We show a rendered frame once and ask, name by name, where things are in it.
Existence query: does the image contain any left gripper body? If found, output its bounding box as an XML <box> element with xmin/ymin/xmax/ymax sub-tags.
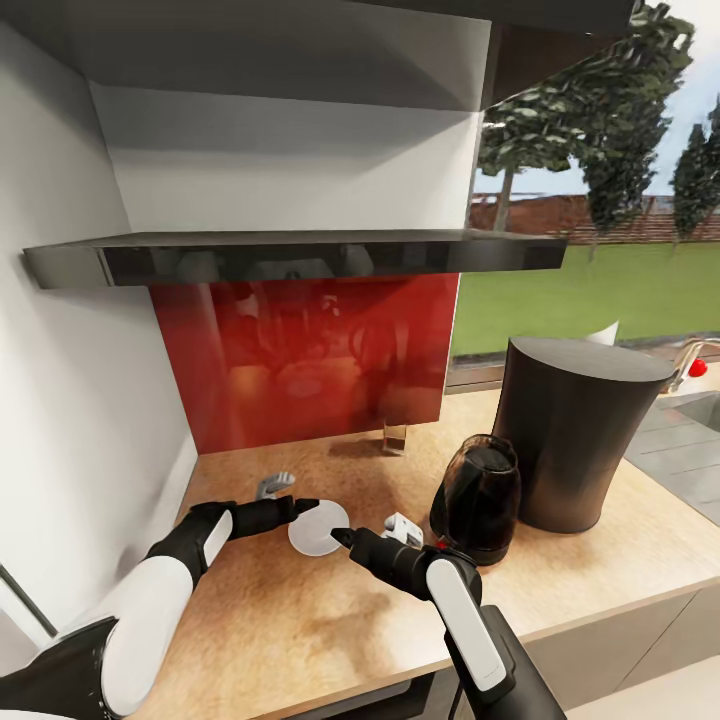
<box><xmin>250</xmin><ymin>495</ymin><xmax>295</xmax><ymax>535</ymax></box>

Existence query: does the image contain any paper coffee filter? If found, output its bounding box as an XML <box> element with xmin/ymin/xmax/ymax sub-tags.
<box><xmin>581</xmin><ymin>321</ymin><xmax>619</xmax><ymax>345</ymax></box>

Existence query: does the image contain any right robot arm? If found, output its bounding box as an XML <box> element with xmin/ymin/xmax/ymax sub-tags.
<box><xmin>331</xmin><ymin>513</ymin><xmax>568</xmax><ymax>720</ymax></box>

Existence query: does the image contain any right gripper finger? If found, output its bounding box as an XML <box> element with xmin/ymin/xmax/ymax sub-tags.
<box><xmin>331</xmin><ymin>527</ymin><xmax>360</xmax><ymax>549</ymax></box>

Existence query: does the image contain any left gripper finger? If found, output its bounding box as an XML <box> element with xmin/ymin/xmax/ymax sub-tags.
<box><xmin>294</xmin><ymin>499</ymin><xmax>319</xmax><ymax>519</ymax></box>

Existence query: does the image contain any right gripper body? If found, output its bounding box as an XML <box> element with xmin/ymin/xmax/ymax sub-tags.
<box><xmin>349</xmin><ymin>527</ymin><xmax>411</xmax><ymax>589</ymax></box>

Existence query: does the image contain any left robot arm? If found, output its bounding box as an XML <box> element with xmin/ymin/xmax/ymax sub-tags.
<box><xmin>0</xmin><ymin>473</ymin><xmax>319</xmax><ymax>720</ymax></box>

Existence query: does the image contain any saucer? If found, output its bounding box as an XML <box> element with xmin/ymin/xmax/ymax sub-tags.
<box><xmin>288</xmin><ymin>500</ymin><xmax>349</xmax><ymax>556</ymax></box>

